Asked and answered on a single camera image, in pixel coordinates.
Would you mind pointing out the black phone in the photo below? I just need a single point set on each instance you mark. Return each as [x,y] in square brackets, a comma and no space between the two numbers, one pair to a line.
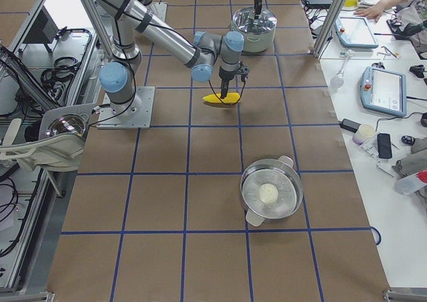
[384,146]

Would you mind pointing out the blue teach pendant far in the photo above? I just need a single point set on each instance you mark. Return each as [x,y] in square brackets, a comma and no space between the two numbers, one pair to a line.
[355,32]

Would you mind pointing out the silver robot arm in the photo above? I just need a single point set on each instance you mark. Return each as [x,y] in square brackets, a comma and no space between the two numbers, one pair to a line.
[199,56]

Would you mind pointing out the paper cup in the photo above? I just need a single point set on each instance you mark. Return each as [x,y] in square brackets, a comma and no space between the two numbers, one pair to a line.
[363,133]

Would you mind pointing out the person's hand on table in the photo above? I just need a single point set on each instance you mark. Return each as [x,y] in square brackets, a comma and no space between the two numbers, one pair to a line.
[371,13]

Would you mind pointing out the glass pot lid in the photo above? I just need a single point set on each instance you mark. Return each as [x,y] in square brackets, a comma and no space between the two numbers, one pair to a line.
[243,20]

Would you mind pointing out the blue teach pendant near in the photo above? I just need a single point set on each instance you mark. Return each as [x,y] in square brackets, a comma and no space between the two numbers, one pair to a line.
[383,91]

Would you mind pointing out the person's forearm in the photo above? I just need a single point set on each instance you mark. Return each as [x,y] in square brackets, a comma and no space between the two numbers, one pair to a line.
[383,5]

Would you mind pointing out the steel steamer pot with bun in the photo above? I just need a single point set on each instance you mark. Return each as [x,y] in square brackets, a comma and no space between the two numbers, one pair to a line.
[271,190]

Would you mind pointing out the aluminium frame post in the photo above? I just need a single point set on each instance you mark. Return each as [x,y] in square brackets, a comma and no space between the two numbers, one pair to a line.
[326,29]

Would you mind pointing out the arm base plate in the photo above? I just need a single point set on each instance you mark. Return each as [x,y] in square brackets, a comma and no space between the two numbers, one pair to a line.
[129,116]

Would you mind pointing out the pale green cooking pot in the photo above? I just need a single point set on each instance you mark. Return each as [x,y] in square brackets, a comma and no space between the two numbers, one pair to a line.
[257,43]

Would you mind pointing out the steel bowl on tray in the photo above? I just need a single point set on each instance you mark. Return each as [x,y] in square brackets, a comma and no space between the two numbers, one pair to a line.
[69,123]

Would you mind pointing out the blue teach pendant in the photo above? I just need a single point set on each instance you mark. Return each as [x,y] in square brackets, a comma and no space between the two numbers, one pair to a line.
[383,91]
[355,32]

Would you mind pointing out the yellow corn cob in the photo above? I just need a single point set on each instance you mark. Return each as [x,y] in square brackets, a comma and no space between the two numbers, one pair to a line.
[216,99]

